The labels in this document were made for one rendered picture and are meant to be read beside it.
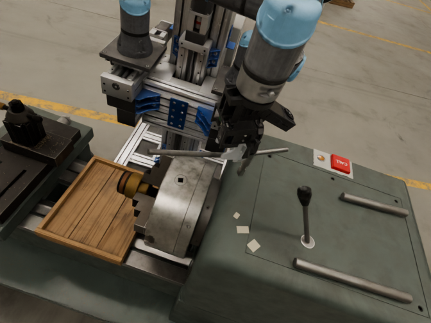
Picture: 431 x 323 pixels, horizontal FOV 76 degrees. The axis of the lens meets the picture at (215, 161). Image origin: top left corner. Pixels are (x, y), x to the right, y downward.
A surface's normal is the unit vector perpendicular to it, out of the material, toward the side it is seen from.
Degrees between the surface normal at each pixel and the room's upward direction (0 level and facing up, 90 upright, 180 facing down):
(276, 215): 0
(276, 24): 94
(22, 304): 0
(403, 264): 0
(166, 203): 36
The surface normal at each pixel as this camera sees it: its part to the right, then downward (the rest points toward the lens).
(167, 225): -0.09, 0.25
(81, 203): 0.22, -0.62
